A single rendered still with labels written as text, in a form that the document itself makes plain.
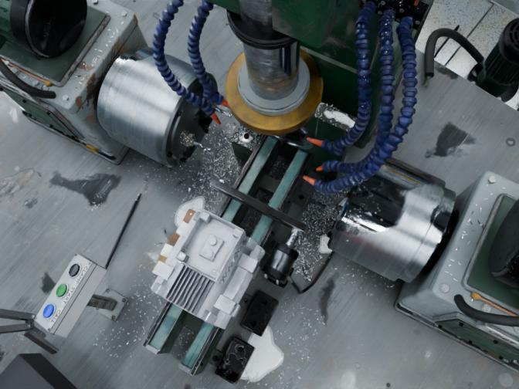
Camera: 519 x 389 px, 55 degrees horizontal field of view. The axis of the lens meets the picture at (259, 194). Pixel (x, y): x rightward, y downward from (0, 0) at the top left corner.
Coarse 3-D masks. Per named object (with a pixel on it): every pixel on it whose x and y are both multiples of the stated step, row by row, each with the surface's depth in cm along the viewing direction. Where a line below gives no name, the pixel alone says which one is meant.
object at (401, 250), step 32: (352, 192) 102; (384, 192) 101; (416, 192) 101; (448, 192) 105; (352, 224) 103; (384, 224) 101; (416, 224) 99; (352, 256) 108; (384, 256) 103; (416, 256) 101
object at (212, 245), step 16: (208, 224) 106; (224, 224) 106; (192, 240) 106; (208, 240) 104; (224, 240) 105; (240, 240) 104; (176, 256) 102; (192, 256) 105; (208, 256) 102; (224, 256) 104; (208, 272) 103; (224, 272) 104
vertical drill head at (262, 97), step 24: (240, 0) 65; (264, 0) 62; (264, 24) 67; (288, 48) 73; (240, 72) 89; (264, 72) 79; (288, 72) 80; (312, 72) 91; (240, 96) 90; (264, 96) 87; (288, 96) 87; (312, 96) 90; (240, 120) 90; (264, 120) 89; (288, 120) 88
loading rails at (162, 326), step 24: (264, 144) 132; (264, 168) 134; (288, 168) 130; (264, 192) 140; (288, 192) 127; (240, 216) 134; (264, 216) 127; (264, 240) 124; (168, 312) 121; (168, 336) 120; (216, 336) 121; (192, 360) 117; (216, 360) 126
